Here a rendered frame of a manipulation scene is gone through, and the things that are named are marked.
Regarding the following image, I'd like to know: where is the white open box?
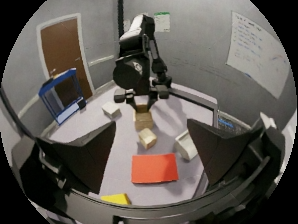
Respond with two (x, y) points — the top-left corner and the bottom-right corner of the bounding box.
(173, 130), (198, 161)

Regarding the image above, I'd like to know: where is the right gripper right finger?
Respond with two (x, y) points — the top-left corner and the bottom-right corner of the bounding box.
(186, 118), (263, 187)

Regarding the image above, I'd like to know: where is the orange-red flat rectangular block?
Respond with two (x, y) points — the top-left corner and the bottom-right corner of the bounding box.
(131, 153), (178, 183)

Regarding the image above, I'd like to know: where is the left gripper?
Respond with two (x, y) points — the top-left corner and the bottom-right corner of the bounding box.
(113, 74), (170, 112)

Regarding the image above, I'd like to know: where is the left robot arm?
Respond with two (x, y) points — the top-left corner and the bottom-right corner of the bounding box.
(113, 15), (168, 90)

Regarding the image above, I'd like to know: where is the yellow rectangular block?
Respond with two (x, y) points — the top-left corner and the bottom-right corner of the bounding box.
(101, 193), (131, 205)

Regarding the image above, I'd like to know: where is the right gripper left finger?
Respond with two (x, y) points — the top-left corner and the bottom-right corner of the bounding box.
(35, 121), (117, 195)

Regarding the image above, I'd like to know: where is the wooden box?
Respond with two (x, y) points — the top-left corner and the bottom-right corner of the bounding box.
(134, 103), (152, 120)
(134, 115), (153, 130)
(138, 128), (157, 149)

